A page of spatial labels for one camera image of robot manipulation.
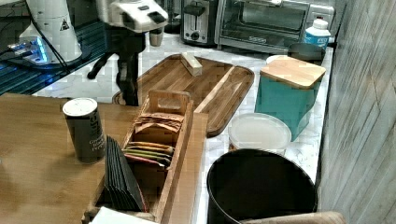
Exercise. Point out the silver toaster oven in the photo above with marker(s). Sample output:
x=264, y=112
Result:
x=268, y=25

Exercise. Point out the clear container white lid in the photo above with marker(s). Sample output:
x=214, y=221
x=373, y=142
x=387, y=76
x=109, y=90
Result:
x=260, y=131

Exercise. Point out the colourful tea packets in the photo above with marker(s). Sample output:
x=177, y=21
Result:
x=151, y=153

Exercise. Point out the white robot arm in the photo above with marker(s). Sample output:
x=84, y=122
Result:
x=126, y=24

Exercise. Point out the teal canister wooden lid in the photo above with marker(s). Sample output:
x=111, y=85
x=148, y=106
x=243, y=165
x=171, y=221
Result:
x=288, y=89

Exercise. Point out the white napkin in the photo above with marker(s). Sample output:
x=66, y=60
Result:
x=109, y=216

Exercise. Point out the silver toaster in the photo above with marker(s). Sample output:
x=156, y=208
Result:
x=198, y=21

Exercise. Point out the white blue bottle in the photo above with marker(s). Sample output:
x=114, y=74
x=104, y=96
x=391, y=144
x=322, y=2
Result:
x=318, y=34

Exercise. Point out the wooden serving tray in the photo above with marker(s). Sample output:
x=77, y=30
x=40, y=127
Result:
x=217, y=92

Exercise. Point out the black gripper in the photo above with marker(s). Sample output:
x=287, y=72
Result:
x=127, y=45

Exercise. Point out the dark cylindrical can white lid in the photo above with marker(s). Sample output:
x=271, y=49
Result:
x=84, y=124

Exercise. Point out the small wooden block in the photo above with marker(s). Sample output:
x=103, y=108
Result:
x=191, y=64

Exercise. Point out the dark blender base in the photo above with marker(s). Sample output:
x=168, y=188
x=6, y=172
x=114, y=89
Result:
x=172, y=7

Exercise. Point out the black packet stack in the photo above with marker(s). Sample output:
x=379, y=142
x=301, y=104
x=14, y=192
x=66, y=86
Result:
x=120, y=181

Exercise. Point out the black round bin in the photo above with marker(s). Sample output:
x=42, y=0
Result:
x=252, y=184

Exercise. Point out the wooden tea organizer box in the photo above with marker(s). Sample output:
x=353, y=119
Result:
x=141, y=173

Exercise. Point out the brown tea packets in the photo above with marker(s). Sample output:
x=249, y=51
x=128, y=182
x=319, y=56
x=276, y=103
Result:
x=170, y=122

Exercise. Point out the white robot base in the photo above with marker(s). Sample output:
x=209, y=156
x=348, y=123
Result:
x=51, y=33

